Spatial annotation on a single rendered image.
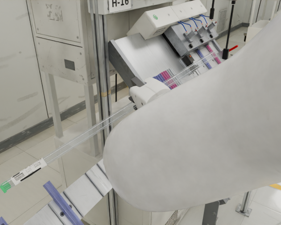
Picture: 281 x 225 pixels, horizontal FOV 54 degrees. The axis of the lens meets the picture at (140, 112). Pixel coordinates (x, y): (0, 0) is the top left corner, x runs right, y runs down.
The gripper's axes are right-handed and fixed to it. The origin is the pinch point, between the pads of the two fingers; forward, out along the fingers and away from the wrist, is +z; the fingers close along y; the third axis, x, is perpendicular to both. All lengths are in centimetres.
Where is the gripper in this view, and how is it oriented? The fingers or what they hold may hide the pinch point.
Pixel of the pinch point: (140, 101)
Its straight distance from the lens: 55.4
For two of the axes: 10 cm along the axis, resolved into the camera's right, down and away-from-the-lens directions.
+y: -4.3, -8.5, -3.2
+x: -8.6, 4.9, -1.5
